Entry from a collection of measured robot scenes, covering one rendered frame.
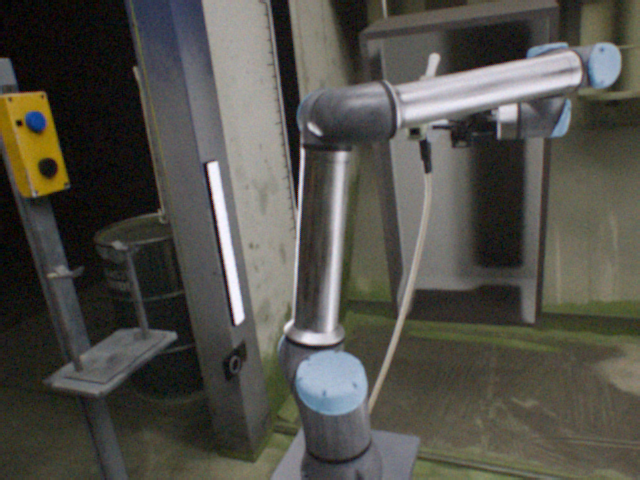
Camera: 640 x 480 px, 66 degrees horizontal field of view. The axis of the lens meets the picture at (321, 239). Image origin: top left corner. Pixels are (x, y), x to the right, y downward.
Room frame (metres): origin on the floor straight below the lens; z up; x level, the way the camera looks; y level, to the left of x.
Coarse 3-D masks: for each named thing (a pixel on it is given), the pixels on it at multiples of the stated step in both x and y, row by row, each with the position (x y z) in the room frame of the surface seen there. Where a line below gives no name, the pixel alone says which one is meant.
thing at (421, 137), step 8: (432, 56) 1.64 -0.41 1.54; (432, 64) 1.59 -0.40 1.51; (432, 72) 1.54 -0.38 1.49; (408, 128) 1.24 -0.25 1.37; (416, 128) 1.23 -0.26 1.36; (424, 128) 1.24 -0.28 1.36; (408, 136) 1.25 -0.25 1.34; (416, 136) 1.25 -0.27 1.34; (424, 136) 1.25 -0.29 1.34; (424, 144) 1.36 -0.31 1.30; (424, 152) 1.37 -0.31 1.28; (424, 160) 1.38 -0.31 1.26; (424, 168) 1.39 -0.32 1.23
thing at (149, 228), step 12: (156, 216) 2.75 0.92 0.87; (120, 228) 2.58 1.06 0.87; (132, 228) 2.57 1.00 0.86; (144, 228) 2.54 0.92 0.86; (156, 228) 2.51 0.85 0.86; (168, 228) 2.48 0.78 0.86; (108, 240) 2.37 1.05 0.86; (120, 240) 2.35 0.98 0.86; (132, 240) 2.33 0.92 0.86; (144, 240) 2.31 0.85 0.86
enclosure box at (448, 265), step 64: (512, 0) 1.86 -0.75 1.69; (384, 64) 2.10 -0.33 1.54; (448, 64) 2.02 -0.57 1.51; (384, 192) 1.85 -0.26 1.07; (448, 192) 2.13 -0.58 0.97; (512, 192) 2.04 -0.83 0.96; (448, 256) 2.20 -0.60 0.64; (512, 256) 2.10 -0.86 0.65; (448, 320) 1.89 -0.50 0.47; (512, 320) 1.84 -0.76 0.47
